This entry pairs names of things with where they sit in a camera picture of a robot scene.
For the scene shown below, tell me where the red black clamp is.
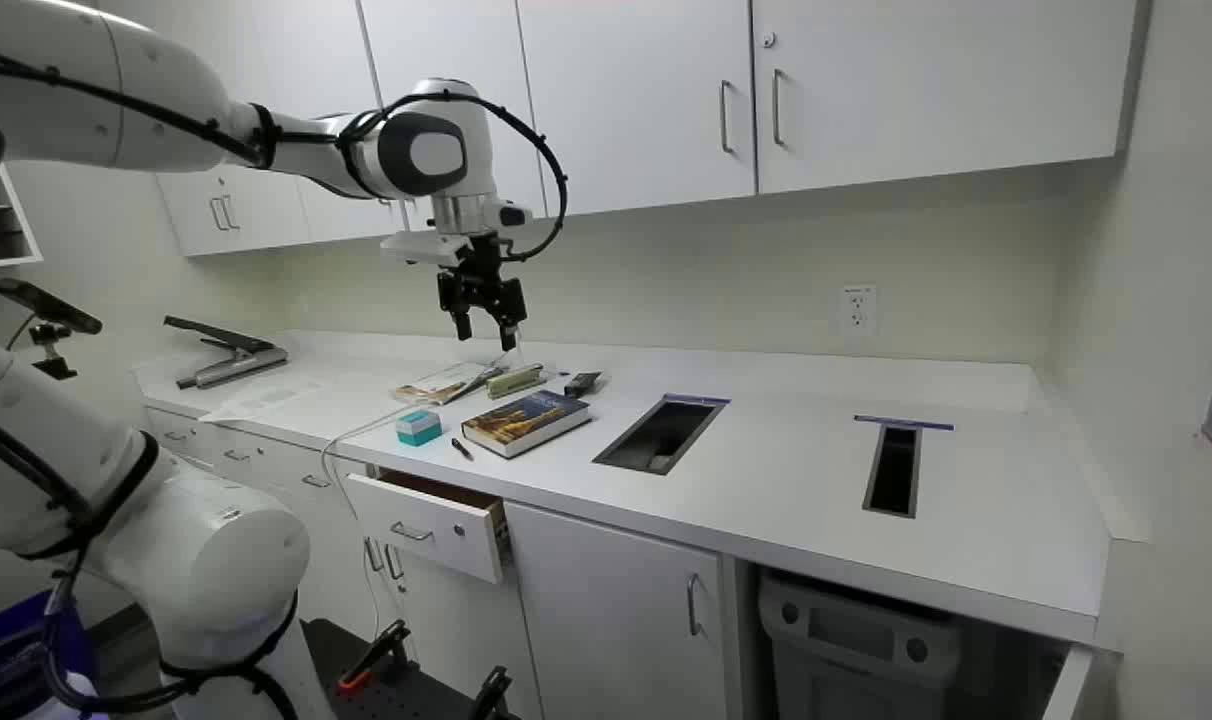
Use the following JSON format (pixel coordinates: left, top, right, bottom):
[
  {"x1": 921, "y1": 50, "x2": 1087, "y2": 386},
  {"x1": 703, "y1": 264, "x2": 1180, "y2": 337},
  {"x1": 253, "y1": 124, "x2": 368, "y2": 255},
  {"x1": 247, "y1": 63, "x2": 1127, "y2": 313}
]
[{"x1": 332, "y1": 614, "x2": 414, "y2": 699}]

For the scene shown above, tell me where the square counter trash opening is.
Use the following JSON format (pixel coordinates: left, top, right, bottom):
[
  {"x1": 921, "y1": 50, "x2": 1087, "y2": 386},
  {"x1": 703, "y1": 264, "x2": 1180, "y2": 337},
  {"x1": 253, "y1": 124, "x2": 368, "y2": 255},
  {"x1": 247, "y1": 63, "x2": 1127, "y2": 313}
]
[{"x1": 586, "y1": 386, "x2": 734, "y2": 480}]

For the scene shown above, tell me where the colourful book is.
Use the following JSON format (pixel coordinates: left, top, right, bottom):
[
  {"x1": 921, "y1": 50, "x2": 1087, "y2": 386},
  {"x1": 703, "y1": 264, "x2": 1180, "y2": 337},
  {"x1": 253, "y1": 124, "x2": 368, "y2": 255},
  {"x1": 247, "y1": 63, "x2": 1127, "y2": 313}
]
[{"x1": 456, "y1": 382, "x2": 595, "y2": 463}]

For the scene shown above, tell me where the black hole punch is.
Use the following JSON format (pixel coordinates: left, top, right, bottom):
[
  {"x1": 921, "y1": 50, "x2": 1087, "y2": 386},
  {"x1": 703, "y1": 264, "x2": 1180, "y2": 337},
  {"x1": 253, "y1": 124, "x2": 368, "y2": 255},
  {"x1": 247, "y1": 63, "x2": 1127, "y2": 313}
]
[{"x1": 158, "y1": 313, "x2": 293, "y2": 397}]

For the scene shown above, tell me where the small black object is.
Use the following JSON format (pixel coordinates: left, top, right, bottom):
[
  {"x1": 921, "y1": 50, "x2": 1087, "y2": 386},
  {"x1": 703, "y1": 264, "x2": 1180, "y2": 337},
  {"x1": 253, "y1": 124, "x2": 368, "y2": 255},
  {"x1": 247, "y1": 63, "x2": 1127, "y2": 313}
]
[{"x1": 554, "y1": 368, "x2": 607, "y2": 405}]

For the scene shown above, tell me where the black camera on stand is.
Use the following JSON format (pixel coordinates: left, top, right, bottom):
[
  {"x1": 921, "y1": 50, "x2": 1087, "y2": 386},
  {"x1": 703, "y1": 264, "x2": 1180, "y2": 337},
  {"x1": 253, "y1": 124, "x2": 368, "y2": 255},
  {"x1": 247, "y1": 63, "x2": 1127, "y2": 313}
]
[{"x1": 0, "y1": 273, "x2": 107, "y2": 382}]

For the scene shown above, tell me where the blue object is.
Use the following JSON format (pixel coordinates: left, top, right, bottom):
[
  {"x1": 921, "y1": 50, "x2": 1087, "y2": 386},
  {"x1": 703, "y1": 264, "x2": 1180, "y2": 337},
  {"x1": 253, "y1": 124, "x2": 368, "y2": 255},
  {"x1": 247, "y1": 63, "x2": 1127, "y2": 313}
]
[{"x1": 0, "y1": 587, "x2": 101, "y2": 720}]

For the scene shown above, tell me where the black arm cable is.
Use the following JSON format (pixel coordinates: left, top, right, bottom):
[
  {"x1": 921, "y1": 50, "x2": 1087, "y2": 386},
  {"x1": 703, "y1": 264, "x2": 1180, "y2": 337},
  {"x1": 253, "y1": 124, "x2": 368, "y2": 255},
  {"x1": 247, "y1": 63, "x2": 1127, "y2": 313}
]
[{"x1": 0, "y1": 45, "x2": 571, "y2": 266}]

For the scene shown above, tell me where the narrow counter slot opening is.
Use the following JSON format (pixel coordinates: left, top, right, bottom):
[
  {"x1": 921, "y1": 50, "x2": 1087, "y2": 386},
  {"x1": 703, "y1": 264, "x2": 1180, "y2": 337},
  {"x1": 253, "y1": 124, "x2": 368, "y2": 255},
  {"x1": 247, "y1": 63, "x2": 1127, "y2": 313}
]
[{"x1": 850, "y1": 410, "x2": 958, "y2": 524}]

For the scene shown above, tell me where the open white drawer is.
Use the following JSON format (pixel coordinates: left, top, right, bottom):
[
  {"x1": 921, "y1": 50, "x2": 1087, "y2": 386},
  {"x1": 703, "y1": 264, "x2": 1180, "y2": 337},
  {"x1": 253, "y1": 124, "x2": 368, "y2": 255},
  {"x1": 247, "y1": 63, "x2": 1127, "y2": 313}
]
[{"x1": 341, "y1": 463, "x2": 510, "y2": 587}]

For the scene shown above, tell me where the grey green stapler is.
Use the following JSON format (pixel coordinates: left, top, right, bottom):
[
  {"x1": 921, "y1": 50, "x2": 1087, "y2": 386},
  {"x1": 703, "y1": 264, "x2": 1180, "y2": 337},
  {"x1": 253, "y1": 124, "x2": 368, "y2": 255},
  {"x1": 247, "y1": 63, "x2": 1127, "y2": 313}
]
[{"x1": 485, "y1": 358, "x2": 554, "y2": 405}]

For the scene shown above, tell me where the stack of printed papers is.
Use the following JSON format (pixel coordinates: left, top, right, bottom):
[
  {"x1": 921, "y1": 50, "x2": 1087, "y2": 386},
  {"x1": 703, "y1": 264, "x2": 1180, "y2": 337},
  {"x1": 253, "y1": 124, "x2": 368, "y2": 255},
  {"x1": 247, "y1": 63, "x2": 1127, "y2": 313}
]
[{"x1": 386, "y1": 354, "x2": 507, "y2": 410}]

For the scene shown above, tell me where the black mat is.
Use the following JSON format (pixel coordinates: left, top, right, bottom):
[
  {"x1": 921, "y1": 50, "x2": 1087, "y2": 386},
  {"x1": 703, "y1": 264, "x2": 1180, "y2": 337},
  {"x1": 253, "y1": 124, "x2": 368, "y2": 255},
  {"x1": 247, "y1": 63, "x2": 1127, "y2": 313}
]
[{"x1": 300, "y1": 614, "x2": 503, "y2": 720}]

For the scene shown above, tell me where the white wall outlet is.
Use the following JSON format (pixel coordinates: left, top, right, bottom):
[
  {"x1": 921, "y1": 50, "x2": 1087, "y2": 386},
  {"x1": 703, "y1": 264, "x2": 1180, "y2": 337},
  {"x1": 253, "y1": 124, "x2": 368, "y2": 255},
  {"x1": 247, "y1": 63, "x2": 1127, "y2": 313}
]
[{"x1": 833, "y1": 280, "x2": 884, "y2": 338}]

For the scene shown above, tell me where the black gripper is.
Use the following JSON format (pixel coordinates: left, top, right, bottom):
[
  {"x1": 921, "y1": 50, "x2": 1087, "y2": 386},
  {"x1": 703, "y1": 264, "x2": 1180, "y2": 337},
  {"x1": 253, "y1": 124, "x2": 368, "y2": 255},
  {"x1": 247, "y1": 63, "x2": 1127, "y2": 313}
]
[{"x1": 431, "y1": 230, "x2": 527, "y2": 354}]

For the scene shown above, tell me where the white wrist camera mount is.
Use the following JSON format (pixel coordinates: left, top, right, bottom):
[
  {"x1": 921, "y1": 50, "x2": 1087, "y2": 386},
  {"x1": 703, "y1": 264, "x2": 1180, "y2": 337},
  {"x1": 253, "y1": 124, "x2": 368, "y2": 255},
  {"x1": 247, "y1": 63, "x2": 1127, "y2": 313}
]
[{"x1": 374, "y1": 230, "x2": 498, "y2": 266}]

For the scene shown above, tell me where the small teal box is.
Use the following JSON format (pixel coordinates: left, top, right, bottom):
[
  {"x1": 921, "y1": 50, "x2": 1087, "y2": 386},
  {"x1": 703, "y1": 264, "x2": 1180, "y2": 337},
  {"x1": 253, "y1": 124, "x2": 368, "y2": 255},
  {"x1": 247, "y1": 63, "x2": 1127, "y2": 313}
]
[{"x1": 393, "y1": 405, "x2": 446, "y2": 451}]

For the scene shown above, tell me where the closed white drawer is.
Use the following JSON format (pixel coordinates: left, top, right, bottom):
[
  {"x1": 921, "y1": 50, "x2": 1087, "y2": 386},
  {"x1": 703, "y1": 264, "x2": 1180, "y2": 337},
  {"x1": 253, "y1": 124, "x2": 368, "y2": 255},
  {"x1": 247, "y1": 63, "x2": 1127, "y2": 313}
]
[{"x1": 209, "y1": 424, "x2": 357, "y2": 514}]

